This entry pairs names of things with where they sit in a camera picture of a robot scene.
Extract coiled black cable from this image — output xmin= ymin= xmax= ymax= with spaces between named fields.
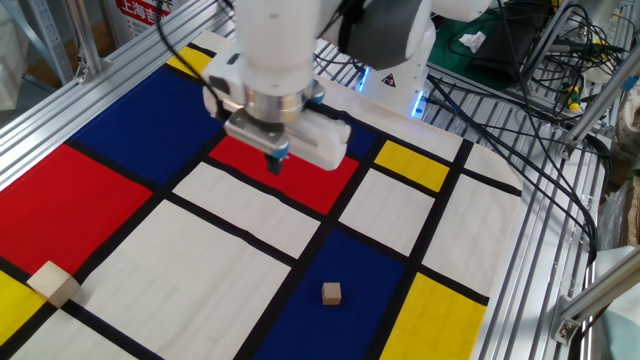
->
xmin=314 ymin=42 xmax=369 ymax=76

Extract long aluminium frame rail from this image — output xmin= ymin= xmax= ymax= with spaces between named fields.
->
xmin=0 ymin=0 xmax=241 ymax=194

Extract white plastic sheet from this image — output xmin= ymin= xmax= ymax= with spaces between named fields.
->
xmin=0 ymin=0 xmax=31 ymax=112

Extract long black gripper cable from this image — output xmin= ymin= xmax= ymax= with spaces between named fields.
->
xmin=154 ymin=0 xmax=227 ymax=120

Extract black bag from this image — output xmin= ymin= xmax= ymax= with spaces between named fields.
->
xmin=469 ymin=3 xmax=551 ymax=84

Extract slanted aluminium post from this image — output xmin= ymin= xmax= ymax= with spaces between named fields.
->
xmin=562 ymin=54 xmax=640 ymax=151

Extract aluminium beam with bracket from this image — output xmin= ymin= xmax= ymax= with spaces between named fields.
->
xmin=549 ymin=247 xmax=640 ymax=346

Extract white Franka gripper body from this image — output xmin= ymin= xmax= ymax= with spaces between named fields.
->
xmin=201 ymin=47 xmax=353 ymax=172

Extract red white sign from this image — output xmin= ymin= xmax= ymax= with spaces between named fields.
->
xmin=107 ymin=0 xmax=186 ymax=39

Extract upright aluminium post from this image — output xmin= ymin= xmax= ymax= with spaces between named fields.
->
xmin=64 ymin=0 xmax=104 ymax=81

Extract tangled thin black cables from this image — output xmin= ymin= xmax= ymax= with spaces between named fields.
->
xmin=519 ymin=0 xmax=629 ymax=121

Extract short black camera cable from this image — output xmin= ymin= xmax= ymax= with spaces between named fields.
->
xmin=304 ymin=99 xmax=352 ymax=127

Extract thick black cable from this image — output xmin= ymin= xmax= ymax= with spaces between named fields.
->
xmin=424 ymin=74 xmax=600 ymax=266

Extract beige sack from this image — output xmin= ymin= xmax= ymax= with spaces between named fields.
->
xmin=614 ymin=84 xmax=640 ymax=162

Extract green mat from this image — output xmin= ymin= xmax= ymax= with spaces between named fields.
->
xmin=427 ymin=7 xmax=550 ymax=92

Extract perforated grey metal upright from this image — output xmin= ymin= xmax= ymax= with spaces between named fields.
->
xmin=27 ymin=0 xmax=76 ymax=84

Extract small wooden block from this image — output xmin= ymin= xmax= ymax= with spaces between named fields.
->
xmin=321 ymin=281 xmax=343 ymax=307

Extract crumpled white paper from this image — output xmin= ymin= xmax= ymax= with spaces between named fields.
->
xmin=458 ymin=30 xmax=487 ymax=54

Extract large wooden block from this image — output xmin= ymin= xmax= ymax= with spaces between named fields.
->
xmin=26 ymin=260 xmax=82 ymax=309

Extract Mondrian pattern cloth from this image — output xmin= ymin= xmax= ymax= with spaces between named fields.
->
xmin=0 ymin=30 xmax=524 ymax=360

